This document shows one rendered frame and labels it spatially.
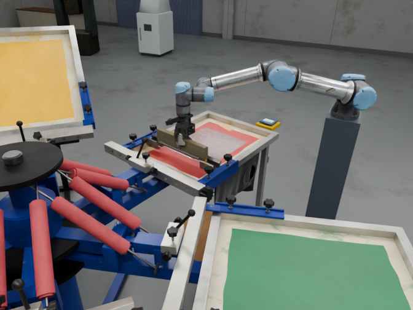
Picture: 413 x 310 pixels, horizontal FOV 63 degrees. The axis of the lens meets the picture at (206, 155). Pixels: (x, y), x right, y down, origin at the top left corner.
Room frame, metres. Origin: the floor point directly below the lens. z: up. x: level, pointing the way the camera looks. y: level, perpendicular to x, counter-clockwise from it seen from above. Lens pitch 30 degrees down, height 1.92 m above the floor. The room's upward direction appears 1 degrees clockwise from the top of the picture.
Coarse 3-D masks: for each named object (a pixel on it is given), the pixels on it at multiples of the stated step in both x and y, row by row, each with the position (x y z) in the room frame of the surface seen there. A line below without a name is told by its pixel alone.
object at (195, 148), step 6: (162, 132) 1.71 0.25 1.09; (168, 132) 1.70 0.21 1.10; (162, 138) 1.72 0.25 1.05; (168, 138) 1.68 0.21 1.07; (174, 138) 1.66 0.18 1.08; (186, 138) 1.63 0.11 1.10; (174, 144) 1.66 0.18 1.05; (186, 144) 1.60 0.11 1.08; (192, 144) 1.57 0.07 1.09; (198, 144) 1.57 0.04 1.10; (186, 150) 1.60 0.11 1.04; (192, 150) 1.57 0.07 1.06; (198, 150) 1.55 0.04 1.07; (204, 150) 1.52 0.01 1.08; (204, 156) 1.53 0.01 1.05
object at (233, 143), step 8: (224, 136) 1.96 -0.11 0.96; (232, 136) 1.96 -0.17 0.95; (240, 136) 1.96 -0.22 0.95; (248, 136) 1.97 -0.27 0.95; (208, 144) 1.84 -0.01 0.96; (216, 144) 1.84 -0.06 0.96; (224, 144) 1.85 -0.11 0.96; (232, 144) 1.85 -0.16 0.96; (240, 144) 1.85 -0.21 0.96; (248, 144) 1.85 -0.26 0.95; (208, 152) 1.74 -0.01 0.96; (216, 152) 1.74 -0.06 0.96; (224, 152) 1.74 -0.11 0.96; (232, 152) 1.75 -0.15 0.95; (184, 160) 1.64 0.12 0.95; (192, 160) 1.64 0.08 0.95; (224, 160) 1.65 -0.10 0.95; (176, 168) 1.55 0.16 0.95; (184, 168) 1.56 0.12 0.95; (192, 168) 1.56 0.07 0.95; (200, 168) 1.56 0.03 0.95; (200, 176) 1.48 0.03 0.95
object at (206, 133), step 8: (200, 128) 2.07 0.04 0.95; (208, 128) 2.07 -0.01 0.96; (216, 128) 2.08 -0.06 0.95; (192, 136) 1.95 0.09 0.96; (200, 136) 1.95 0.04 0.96; (208, 136) 1.95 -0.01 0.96; (216, 136) 1.95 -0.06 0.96; (152, 152) 1.72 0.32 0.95; (160, 152) 1.73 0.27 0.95; (168, 152) 1.73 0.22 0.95; (176, 152) 1.73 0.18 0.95; (160, 160) 1.63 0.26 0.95; (168, 160) 1.64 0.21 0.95; (176, 160) 1.64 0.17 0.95
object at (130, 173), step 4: (132, 168) 1.41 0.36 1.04; (124, 172) 1.37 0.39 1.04; (128, 172) 1.37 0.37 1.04; (132, 172) 1.37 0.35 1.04; (136, 172) 1.37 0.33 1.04; (140, 172) 1.37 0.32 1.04; (148, 172) 1.41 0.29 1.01; (116, 176) 1.33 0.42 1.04; (120, 176) 1.33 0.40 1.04; (124, 176) 1.33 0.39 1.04; (128, 176) 1.33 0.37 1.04; (132, 176) 1.34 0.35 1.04; (136, 176) 1.35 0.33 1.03; (144, 176) 1.39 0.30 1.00; (128, 180) 1.32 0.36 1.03; (132, 180) 1.33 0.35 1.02; (132, 184) 1.33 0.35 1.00
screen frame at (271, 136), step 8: (208, 112) 2.27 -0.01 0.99; (192, 120) 2.12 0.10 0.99; (200, 120) 2.18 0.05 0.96; (216, 120) 2.21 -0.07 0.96; (224, 120) 2.17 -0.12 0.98; (232, 120) 2.14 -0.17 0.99; (240, 128) 2.08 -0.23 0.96; (248, 128) 2.05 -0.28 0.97; (256, 128) 2.02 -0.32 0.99; (264, 136) 1.97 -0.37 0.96; (272, 136) 1.90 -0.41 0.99; (144, 144) 1.77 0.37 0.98; (256, 144) 1.79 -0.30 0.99; (264, 144) 1.80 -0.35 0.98; (136, 152) 1.66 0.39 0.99; (248, 152) 1.69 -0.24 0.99; (256, 152) 1.73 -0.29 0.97; (152, 160) 1.57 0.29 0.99; (240, 160) 1.60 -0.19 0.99
